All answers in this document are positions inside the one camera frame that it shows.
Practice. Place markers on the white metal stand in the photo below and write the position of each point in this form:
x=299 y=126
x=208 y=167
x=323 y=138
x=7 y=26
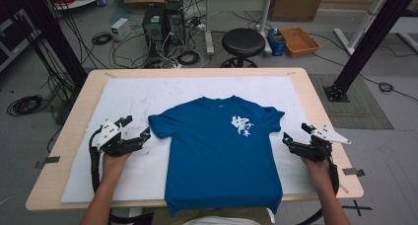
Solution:
x=361 y=24

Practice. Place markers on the black metal frame post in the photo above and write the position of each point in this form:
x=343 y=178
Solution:
x=371 y=40
x=52 y=31

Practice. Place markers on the black tape strip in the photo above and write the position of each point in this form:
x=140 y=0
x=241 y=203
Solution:
x=353 y=171
x=49 y=160

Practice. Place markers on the grey equipment rack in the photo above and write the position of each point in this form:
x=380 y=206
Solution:
x=13 y=37

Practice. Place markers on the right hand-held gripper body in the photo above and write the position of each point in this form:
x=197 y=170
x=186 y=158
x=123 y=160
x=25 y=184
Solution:
x=323 y=142

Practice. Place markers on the black round stool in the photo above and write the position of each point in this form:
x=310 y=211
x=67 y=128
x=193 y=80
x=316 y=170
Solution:
x=243 y=42

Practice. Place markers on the white box device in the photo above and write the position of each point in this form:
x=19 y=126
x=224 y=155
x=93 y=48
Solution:
x=120 y=28

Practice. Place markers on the large cardboard box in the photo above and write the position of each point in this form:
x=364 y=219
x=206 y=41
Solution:
x=295 y=4

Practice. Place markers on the person's khaki trousers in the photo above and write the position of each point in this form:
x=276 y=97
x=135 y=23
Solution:
x=164 y=216

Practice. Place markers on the person's left hand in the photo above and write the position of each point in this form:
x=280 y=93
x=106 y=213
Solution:
x=115 y=167

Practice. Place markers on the white table mat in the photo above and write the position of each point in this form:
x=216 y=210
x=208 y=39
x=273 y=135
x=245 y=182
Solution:
x=144 y=96

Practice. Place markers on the person's white shirt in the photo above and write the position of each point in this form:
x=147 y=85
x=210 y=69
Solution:
x=220 y=221

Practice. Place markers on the blue box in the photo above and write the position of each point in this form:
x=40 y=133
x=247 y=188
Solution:
x=276 y=44

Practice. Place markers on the blue t-shirt with white print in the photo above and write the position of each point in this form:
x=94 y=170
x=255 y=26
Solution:
x=210 y=152

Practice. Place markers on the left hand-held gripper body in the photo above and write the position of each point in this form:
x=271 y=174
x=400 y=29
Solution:
x=113 y=142

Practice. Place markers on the grey floor mat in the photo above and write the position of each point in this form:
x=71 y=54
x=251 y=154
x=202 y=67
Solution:
x=358 y=103

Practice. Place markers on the orange shallow tray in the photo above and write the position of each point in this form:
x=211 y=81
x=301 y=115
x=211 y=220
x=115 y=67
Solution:
x=299 y=40

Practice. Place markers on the black tape cross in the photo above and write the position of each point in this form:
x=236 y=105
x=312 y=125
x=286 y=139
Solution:
x=357 y=208

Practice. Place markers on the person's right hand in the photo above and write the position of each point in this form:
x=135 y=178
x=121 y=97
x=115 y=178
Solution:
x=317 y=169

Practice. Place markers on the large black computer tower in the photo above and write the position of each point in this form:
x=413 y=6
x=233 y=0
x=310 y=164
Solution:
x=153 y=31

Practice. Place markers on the small black computer tower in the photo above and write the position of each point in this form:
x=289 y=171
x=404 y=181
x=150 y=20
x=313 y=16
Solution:
x=175 y=21

